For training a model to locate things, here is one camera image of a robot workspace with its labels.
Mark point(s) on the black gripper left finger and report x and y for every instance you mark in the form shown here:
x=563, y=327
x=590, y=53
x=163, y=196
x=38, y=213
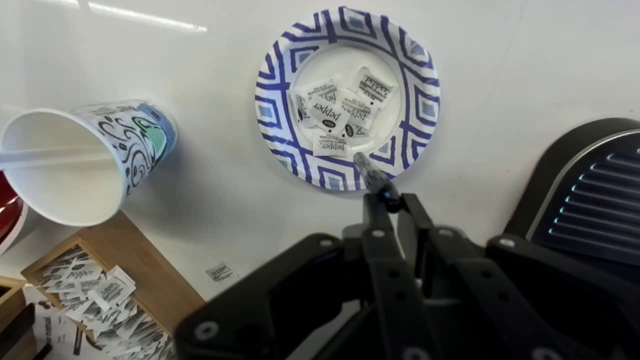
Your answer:
x=404, y=327

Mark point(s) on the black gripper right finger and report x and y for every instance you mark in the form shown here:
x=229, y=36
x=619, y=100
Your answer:
x=478, y=310

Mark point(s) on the patterned paper cup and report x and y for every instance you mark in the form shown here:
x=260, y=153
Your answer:
x=79, y=165

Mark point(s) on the red and white cup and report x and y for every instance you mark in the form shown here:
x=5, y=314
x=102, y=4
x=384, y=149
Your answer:
x=13, y=215

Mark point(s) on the black Keurig coffee maker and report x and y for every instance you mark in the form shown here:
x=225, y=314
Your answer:
x=585, y=192

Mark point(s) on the white sachet packets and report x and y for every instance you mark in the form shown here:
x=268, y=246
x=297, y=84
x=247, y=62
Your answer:
x=338, y=116

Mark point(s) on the blue patterned paper plate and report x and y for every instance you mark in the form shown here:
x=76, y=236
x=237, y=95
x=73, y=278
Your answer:
x=337, y=42

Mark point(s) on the wooden organizer box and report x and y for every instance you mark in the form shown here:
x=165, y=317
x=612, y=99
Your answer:
x=119, y=288

